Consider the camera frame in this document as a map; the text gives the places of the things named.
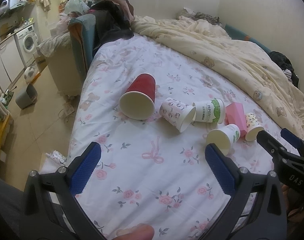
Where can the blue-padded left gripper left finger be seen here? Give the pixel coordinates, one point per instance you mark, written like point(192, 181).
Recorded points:
point(51, 210)

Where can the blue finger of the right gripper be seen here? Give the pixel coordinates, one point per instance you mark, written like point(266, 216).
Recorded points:
point(295, 141)

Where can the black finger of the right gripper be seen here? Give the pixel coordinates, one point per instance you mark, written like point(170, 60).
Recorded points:
point(273, 147)

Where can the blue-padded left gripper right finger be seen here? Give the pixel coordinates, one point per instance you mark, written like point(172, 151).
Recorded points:
point(256, 209)

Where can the red ribbed paper cup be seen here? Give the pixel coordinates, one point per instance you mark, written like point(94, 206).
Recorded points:
point(138, 102)

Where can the yellow dotted paper cup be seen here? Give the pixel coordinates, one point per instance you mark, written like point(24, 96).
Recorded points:
point(253, 127)

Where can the white green-leaf paper cup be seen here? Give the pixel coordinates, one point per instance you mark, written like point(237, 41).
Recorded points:
point(224, 138)

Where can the white green paper cup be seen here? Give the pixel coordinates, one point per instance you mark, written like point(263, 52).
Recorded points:
point(210, 111)

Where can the pink patterned paper cup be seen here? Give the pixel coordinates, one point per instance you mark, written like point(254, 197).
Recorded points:
point(177, 113)

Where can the person's thumb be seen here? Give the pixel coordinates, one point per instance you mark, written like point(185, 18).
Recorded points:
point(143, 232)

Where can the cream bear-print duvet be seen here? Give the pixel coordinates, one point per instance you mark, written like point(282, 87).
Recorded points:
point(243, 63)

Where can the white floral bed sheet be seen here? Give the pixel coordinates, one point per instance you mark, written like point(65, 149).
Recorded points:
point(149, 172)

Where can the grey bucket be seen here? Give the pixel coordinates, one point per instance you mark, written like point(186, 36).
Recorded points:
point(26, 97)

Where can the white kitchen cabinet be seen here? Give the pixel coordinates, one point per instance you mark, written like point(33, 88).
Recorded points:
point(11, 65)

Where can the white washing machine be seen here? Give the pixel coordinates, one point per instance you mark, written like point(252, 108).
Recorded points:
point(26, 43)

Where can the teal bed headboard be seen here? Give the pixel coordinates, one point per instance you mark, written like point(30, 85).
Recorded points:
point(82, 33)

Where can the white plastic bag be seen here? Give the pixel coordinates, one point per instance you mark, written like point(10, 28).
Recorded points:
point(77, 6)

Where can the black clothes by wall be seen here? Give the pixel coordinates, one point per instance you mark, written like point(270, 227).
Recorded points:
point(285, 65)

